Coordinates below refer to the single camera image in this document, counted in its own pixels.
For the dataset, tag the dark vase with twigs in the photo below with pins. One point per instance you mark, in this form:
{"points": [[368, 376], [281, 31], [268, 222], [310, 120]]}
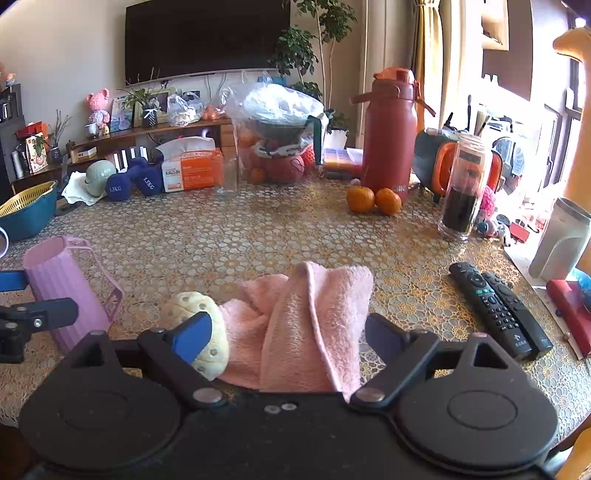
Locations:
{"points": [[55, 152]]}

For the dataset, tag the beige curtain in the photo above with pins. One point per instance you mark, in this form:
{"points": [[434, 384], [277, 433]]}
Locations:
{"points": [[429, 55]]}

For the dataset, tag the black remote control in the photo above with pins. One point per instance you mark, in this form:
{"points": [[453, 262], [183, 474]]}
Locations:
{"points": [[521, 314], [494, 314]]}

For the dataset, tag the small potted plant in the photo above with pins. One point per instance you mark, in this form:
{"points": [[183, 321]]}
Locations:
{"points": [[148, 115]]}

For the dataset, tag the white plastic appliance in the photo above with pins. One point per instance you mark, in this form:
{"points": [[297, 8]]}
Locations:
{"points": [[558, 240]]}

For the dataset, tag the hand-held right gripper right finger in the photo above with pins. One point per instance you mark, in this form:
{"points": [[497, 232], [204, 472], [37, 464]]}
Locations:
{"points": [[384, 337]]}

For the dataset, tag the pink bear figurine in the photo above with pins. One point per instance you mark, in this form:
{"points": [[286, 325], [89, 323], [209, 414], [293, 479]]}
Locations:
{"points": [[99, 108]]}

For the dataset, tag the clear drinking glass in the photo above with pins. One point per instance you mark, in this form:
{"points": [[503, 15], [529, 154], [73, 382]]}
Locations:
{"points": [[227, 177]]}

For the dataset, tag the gold lace tablecloth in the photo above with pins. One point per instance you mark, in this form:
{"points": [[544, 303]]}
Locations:
{"points": [[277, 230]]}

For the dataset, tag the pink fluffy towel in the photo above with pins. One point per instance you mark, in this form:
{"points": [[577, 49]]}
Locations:
{"points": [[304, 323]]}

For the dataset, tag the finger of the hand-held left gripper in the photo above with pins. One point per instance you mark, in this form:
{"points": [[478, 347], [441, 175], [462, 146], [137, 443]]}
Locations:
{"points": [[37, 314], [11, 280]]}

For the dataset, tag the white slatted rack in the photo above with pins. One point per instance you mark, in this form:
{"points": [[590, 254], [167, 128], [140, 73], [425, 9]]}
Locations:
{"points": [[130, 158]]}

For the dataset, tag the clear bag with bowl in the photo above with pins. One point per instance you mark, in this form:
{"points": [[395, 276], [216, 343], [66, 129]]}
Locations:
{"points": [[277, 120]]}

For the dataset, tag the small steel cup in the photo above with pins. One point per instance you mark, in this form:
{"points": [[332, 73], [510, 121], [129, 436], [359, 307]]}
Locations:
{"points": [[91, 130]]}

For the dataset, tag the blue and orange storage box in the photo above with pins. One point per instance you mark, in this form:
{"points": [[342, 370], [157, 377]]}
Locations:
{"points": [[344, 159]]}

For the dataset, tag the illustrated book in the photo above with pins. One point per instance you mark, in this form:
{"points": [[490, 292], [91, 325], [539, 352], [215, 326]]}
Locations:
{"points": [[36, 154]]}

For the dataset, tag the orange fruit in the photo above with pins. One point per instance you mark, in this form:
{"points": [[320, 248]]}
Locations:
{"points": [[388, 202], [361, 199]]}

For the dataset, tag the tall green houseplant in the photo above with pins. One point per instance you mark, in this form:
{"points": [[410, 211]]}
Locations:
{"points": [[295, 55]]}

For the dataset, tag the orange and white tissue box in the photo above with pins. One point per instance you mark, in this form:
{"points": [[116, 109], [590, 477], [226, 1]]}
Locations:
{"points": [[194, 170]]}

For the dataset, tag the black cabinet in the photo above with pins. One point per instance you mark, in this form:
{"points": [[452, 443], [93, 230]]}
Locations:
{"points": [[9, 138]]}

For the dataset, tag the black television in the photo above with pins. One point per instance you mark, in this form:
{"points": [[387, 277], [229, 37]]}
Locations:
{"points": [[207, 37]]}

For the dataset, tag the pink fuzzy toy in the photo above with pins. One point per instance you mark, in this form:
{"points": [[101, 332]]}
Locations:
{"points": [[487, 203]]}

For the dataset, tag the small clear plastic bag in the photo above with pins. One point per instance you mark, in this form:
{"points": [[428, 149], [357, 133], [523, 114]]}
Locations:
{"points": [[184, 110]]}

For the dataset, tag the glass bottle with dark liquid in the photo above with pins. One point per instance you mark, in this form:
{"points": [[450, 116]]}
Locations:
{"points": [[464, 203]]}

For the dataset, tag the red thermos bottle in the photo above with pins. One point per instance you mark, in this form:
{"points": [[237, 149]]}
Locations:
{"points": [[388, 134]]}

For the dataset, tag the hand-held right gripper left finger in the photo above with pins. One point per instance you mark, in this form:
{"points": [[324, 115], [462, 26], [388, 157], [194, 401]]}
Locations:
{"points": [[195, 336]]}

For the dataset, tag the pink ribbed plastic cup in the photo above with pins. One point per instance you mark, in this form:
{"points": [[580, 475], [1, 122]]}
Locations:
{"points": [[64, 286]]}

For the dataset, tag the white cloth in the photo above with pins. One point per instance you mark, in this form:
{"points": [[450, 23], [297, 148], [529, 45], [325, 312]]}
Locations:
{"points": [[74, 191]]}

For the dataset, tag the green photo frame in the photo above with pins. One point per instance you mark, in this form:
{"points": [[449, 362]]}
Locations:
{"points": [[162, 99]]}

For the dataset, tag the green round lidded bowl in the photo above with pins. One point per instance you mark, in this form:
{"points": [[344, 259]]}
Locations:
{"points": [[100, 175]]}

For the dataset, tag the blue dumbbell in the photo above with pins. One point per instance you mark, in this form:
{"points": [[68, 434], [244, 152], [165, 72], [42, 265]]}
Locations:
{"points": [[150, 182], [119, 187]]}

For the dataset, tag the wooden television console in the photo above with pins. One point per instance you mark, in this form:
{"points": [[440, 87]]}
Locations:
{"points": [[138, 136]]}

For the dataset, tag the teal and yellow strainer basket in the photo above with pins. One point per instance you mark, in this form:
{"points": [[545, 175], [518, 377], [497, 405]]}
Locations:
{"points": [[27, 217]]}

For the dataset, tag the red box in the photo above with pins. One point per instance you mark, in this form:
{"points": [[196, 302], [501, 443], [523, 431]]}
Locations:
{"points": [[572, 309]]}

